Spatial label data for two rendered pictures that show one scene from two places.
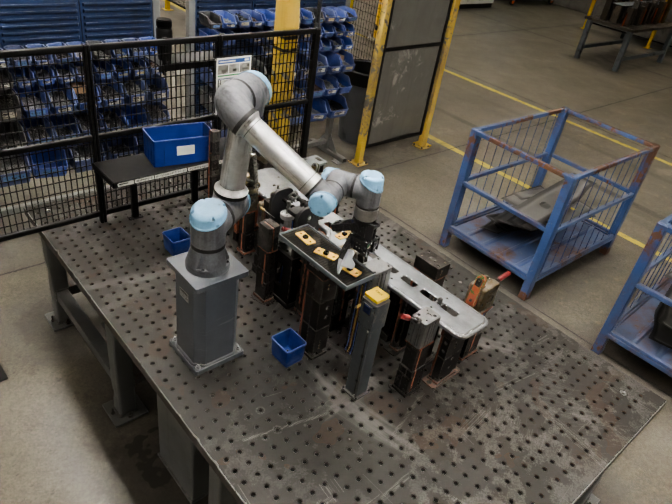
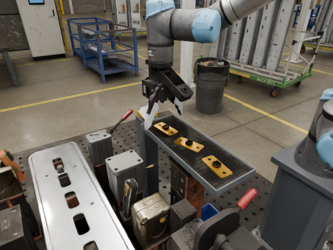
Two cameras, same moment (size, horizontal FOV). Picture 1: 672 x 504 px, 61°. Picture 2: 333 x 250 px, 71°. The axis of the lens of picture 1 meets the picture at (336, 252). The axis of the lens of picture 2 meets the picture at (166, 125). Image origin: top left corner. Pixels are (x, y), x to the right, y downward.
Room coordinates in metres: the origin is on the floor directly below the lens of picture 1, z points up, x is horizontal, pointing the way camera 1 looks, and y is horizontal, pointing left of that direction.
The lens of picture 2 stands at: (2.24, 0.11, 1.55)
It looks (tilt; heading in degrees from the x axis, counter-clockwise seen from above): 30 degrees down; 194
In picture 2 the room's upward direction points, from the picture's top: straight up
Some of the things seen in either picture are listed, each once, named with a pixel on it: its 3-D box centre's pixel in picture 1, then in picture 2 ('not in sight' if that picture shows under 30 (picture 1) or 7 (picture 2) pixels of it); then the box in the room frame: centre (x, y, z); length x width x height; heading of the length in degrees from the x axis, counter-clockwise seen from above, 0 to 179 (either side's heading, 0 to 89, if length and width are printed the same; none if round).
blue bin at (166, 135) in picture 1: (179, 143); not in sight; (2.49, 0.82, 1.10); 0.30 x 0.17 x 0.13; 128
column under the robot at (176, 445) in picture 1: (205, 412); not in sight; (1.58, 0.43, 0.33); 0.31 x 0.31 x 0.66; 46
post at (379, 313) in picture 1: (365, 347); (149, 161); (1.50, -0.16, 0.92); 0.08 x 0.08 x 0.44; 47
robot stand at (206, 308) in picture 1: (207, 308); (302, 207); (1.58, 0.43, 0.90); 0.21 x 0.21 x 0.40; 46
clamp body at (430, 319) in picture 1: (415, 353); (104, 170); (1.56, -0.34, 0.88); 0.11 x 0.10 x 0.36; 137
